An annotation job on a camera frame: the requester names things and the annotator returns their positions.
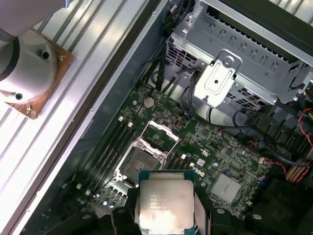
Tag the silver-topped CPU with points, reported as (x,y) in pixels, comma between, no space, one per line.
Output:
(166,193)

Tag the metal socket cover frame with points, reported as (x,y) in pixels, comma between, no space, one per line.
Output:
(163,129)

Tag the black PC case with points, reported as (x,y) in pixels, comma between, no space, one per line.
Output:
(117,73)

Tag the CPU socket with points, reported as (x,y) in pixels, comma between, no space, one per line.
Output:
(141,164)

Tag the black plastic shroud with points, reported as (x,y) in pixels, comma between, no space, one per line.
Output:
(276,200)

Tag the square brown base plate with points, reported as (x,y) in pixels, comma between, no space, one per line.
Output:
(67,60)

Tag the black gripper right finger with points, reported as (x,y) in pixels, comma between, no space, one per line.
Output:
(200,215)

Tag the silver chipset heatsink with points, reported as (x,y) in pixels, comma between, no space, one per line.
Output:
(226,186)

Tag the green motherboard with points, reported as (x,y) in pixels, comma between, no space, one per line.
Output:
(232,151)

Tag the silver metal drive cage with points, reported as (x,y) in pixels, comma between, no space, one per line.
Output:
(256,63)

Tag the silver coin battery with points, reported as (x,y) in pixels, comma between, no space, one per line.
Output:
(149,102)

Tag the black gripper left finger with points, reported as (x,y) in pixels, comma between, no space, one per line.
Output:
(122,222)

